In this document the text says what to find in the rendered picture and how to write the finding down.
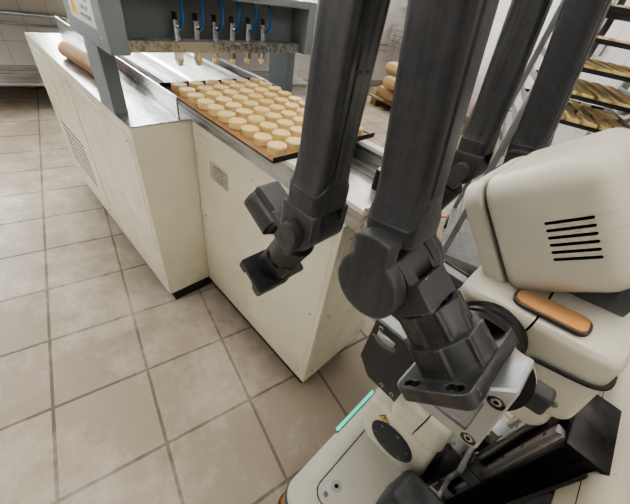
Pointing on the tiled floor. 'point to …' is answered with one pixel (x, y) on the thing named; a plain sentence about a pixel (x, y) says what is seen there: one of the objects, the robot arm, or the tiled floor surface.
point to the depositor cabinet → (134, 163)
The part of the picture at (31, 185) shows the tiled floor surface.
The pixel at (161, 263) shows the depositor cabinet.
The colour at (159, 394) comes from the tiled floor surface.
